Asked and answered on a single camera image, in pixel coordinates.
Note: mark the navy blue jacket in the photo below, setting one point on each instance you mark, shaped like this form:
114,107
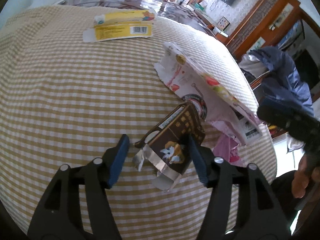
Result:
283,84

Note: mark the framed picture on cabinet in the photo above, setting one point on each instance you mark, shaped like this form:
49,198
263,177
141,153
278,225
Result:
223,23

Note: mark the wooden tv cabinet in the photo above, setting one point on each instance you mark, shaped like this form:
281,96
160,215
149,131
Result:
208,21

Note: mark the brown cigarette pack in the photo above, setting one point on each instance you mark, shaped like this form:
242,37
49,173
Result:
166,145

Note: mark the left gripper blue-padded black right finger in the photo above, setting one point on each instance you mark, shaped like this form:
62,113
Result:
259,215

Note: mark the right hand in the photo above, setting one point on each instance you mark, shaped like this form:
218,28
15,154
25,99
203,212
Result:
302,178

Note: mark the yellow medicine box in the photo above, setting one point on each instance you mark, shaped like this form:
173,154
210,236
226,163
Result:
120,25

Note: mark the beige checkered tablecloth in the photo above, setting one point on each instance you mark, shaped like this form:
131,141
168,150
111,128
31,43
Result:
64,101

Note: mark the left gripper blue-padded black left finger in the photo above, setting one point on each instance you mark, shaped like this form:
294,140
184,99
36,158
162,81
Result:
58,213

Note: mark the pink plastic wrapper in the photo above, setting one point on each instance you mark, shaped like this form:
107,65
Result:
227,148

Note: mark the pocky strawberry snack box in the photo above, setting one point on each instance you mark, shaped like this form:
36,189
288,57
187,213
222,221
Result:
214,103

